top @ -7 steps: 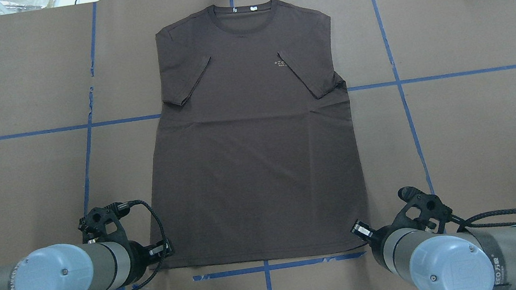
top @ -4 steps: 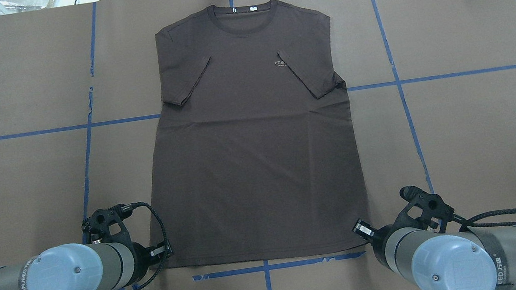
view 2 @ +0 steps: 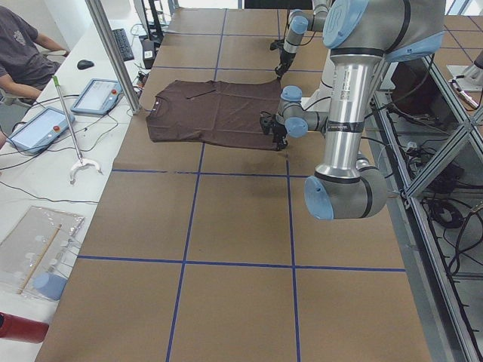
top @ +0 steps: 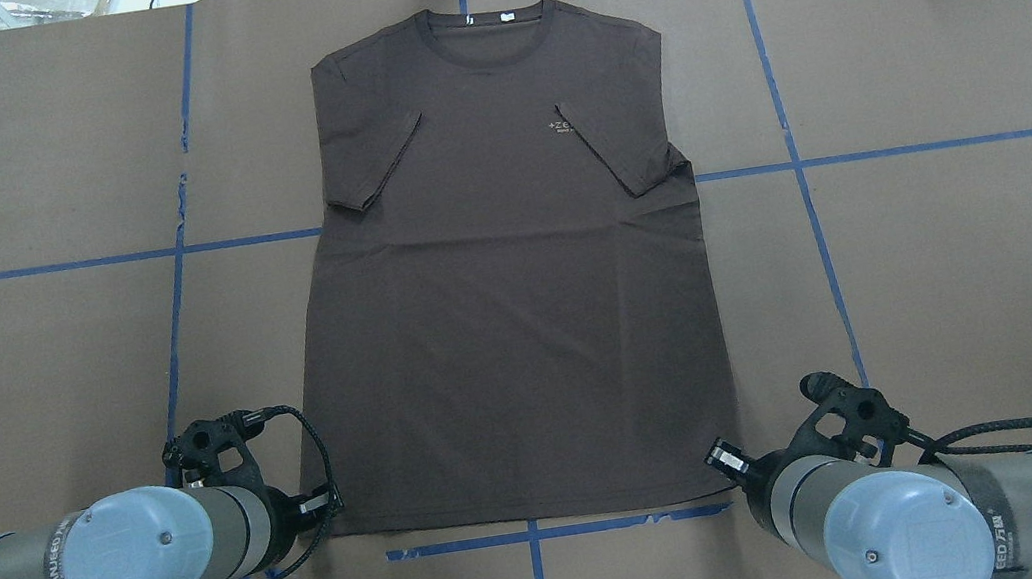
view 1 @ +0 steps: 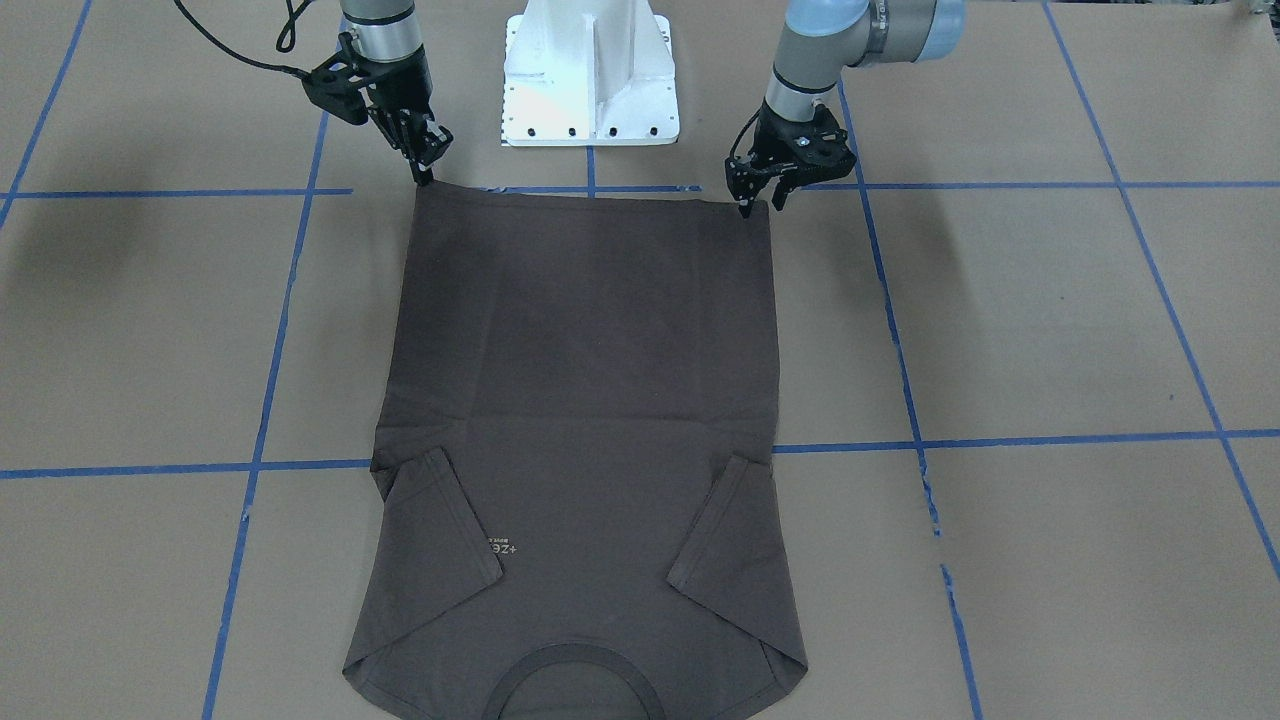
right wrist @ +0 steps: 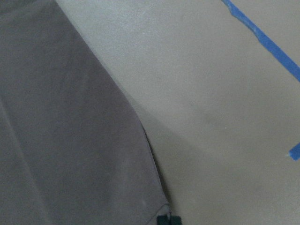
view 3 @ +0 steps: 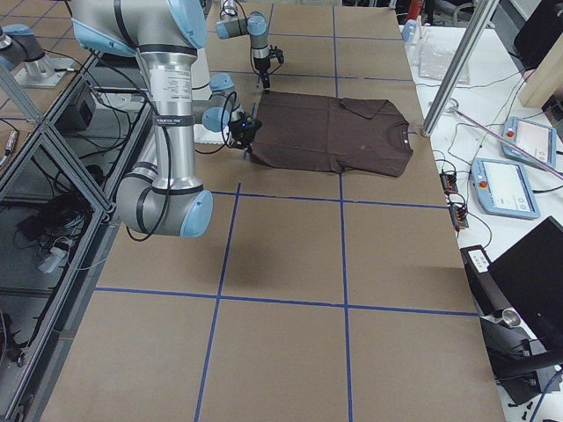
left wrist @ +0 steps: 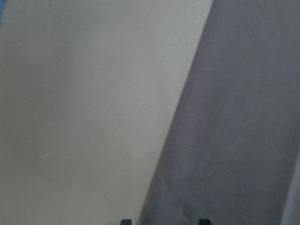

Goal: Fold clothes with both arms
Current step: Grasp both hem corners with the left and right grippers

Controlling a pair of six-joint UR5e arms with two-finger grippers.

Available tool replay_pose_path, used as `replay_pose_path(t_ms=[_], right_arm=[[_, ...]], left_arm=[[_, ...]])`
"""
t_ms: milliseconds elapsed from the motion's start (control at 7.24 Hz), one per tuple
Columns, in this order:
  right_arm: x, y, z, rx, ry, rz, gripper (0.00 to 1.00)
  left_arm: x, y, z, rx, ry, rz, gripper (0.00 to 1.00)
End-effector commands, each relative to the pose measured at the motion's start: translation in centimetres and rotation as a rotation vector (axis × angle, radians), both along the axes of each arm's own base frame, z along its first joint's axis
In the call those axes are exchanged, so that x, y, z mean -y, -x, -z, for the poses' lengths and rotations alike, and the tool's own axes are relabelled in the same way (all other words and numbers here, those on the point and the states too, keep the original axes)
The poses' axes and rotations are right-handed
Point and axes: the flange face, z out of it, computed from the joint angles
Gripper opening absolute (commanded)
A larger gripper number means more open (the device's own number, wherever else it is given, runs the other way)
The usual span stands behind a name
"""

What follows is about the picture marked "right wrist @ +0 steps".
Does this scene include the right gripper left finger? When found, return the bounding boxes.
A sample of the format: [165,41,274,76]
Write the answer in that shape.
[157,215,169,225]

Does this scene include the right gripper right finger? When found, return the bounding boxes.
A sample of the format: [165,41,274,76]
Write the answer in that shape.
[170,216,182,225]

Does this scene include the dark brown t-shirt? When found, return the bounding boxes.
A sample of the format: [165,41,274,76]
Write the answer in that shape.
[0,0,170,225]

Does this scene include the blue tape grid lines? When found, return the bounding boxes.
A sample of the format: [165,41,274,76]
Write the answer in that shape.
[221,0,300,161]

